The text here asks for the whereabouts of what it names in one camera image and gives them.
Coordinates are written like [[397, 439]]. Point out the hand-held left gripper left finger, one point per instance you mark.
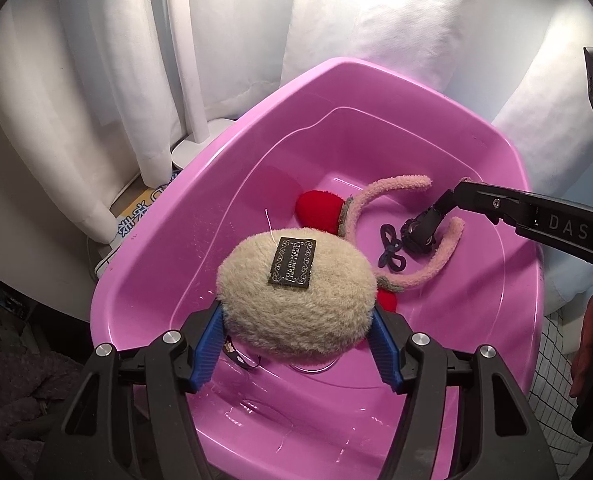
[[205, 350]]

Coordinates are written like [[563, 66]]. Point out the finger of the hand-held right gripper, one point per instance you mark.
[[526, 212]]

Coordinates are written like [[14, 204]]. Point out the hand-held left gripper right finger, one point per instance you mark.
[[387, 355]]

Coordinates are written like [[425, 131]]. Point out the pink plastic basin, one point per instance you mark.
[[326, 160]]

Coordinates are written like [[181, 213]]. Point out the person's right hand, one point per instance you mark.
[[587, 350]]

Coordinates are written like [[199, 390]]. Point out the pink fluffy headband red hearts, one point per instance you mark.
[[401, 185]]

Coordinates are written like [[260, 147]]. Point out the cardboard box with blue print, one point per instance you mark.
[[141, 215]]

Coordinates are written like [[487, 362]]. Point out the grey fluffy cloth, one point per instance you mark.
[[16, 385]]

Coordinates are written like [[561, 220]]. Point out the white curtain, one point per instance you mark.
[[101, 85]]

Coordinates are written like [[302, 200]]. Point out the white lamp stand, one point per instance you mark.
[[191, 60]]

